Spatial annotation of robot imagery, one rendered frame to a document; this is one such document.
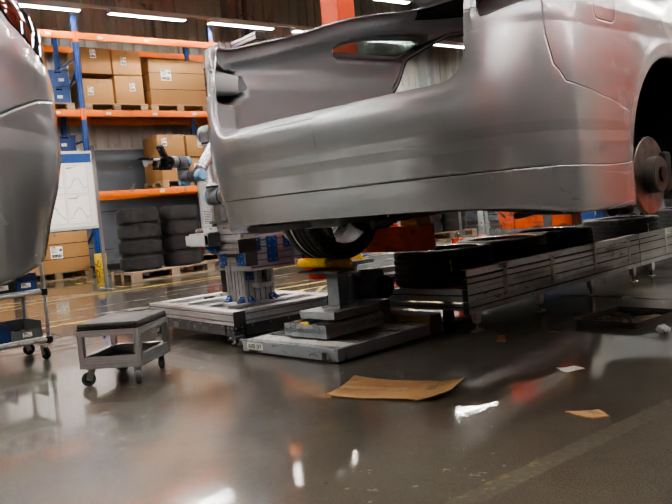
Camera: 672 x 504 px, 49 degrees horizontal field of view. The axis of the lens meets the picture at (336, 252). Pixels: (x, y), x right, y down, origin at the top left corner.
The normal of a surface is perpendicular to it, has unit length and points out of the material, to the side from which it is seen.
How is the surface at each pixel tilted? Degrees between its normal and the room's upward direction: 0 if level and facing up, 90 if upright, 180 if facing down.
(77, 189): 90
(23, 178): 97
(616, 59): 90
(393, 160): 107
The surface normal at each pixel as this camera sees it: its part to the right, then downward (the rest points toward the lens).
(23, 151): 1.00, 0.03
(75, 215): 0.62, -0.01
